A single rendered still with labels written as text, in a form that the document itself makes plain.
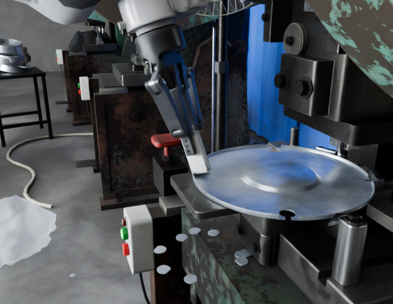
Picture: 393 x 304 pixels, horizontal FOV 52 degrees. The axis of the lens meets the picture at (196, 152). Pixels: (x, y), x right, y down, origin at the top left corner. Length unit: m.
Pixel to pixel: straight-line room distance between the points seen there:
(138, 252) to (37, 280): 0.98
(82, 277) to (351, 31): 1.62
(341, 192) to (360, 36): 0.40
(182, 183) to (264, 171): 0.14
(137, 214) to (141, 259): 0.10
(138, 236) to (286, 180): 0.36
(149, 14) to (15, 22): 6.57
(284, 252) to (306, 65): 0.29
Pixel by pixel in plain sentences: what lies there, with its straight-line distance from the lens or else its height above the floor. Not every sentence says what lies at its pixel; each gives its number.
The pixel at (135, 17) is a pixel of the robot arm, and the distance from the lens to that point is 0.62.
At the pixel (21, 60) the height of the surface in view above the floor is 0.65.
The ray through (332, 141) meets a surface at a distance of 0.73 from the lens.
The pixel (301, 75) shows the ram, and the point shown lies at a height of 0.95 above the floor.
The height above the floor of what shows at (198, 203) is 0.78.
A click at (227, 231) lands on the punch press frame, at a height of 0.65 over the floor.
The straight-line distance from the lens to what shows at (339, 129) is 0.63.
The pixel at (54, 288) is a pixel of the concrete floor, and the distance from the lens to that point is 1.77.
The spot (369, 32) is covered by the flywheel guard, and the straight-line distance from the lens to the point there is 0.27.
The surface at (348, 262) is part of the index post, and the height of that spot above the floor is 0.74.
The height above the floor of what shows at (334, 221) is 0.79.
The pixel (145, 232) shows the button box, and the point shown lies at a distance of 0.88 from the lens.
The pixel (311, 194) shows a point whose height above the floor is 0.78.
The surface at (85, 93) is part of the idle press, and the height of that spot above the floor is 0.53.
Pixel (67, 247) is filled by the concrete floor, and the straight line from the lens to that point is 2.00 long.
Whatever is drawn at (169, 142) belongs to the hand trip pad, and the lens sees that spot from 0.91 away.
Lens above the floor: 1.05
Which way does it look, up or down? 20 degrees down
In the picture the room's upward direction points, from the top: straight up
